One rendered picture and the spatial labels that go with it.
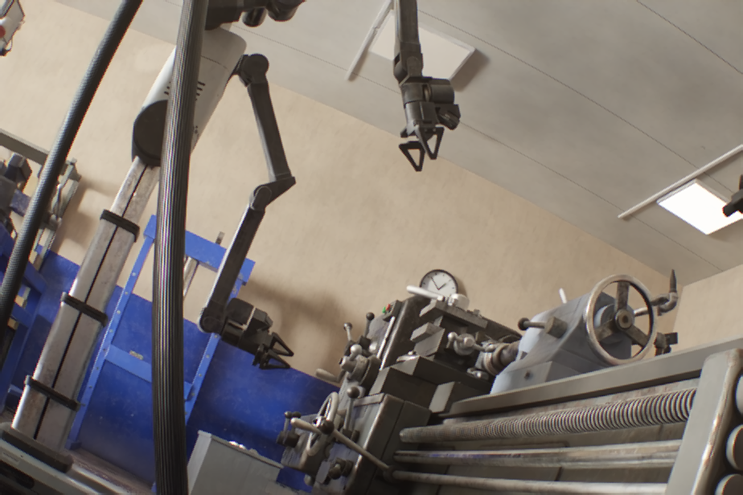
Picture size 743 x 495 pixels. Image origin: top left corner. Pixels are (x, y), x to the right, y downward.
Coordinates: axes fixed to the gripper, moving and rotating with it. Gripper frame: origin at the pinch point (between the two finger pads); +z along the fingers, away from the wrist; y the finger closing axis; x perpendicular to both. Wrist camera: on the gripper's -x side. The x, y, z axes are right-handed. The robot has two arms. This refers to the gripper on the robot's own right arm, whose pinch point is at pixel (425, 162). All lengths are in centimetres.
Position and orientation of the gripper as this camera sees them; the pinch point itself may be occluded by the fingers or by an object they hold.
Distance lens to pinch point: 193.7
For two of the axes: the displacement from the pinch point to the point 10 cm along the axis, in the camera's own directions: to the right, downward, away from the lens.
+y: -2.8, 1.9, 9.4
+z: 1.4, 9.8, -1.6
